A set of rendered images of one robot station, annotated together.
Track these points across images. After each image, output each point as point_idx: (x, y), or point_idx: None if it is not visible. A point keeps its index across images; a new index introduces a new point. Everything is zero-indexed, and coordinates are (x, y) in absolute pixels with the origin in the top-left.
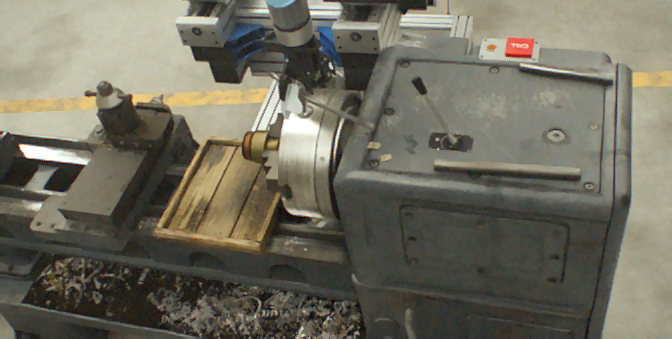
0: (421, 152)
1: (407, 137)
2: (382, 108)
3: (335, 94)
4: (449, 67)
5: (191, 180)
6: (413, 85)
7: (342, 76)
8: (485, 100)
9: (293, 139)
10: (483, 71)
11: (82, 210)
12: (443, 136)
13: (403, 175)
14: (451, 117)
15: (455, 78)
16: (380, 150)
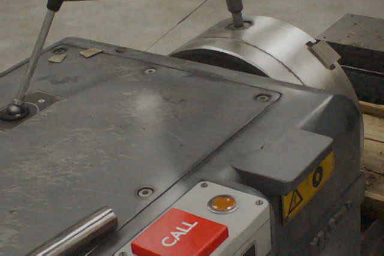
0: (33, 85)
1: (76, 78)
2: (165, 66)
3: (264, 54)
4: (207, 141)
5: (381, 117)
6: (192, 98)
7: None
8: (71, 161)
9: (204, 30)
10: (155, 177)
11: (333, 24)
12: (40, 107)
13: (11, 68)
14: (71, 120)
15: (167, 141)
16: (77, 57)
